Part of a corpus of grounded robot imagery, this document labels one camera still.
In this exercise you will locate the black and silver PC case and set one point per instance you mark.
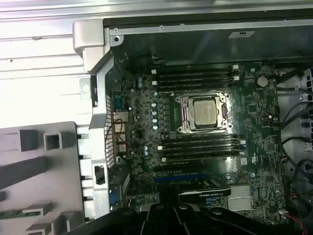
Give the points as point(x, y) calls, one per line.
point(99, 115)

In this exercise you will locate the green RAM stick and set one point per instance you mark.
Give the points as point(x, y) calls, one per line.
point(11, 215)

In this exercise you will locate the CPU socket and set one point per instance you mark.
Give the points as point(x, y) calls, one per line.
point(183, 100)

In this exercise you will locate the grey parts rack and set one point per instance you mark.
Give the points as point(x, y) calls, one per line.
point(66, 171)

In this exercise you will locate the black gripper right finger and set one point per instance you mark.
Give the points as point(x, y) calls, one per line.
point(190, 222)

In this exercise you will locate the green motherboard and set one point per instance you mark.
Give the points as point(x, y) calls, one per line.
point(256, 117)

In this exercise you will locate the black expansion slot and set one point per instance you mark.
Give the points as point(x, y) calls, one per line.
point(178, 169)

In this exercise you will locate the silver finned chipset heatsink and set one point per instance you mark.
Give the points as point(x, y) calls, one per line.
point(239, 198)

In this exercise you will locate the round coin battery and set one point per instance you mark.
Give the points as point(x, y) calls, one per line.
point(263, 81)

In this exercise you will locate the black graphics card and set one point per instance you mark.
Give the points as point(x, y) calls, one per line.
point(207, 193)

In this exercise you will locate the metal socket cover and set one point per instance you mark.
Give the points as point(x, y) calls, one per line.
point(187, 115)

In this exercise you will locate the black RAM slot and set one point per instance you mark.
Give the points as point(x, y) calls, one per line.
point(200, 157)
point(200, 146)
point(195, 79)
point(195, 85)
point(200, 152)
point(195, 68)
point(195, 74)
point(200, 140)

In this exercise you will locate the silver CPU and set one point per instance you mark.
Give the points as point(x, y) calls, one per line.
point(206, 113)

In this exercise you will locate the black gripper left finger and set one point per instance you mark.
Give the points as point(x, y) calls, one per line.
point(159, 222)

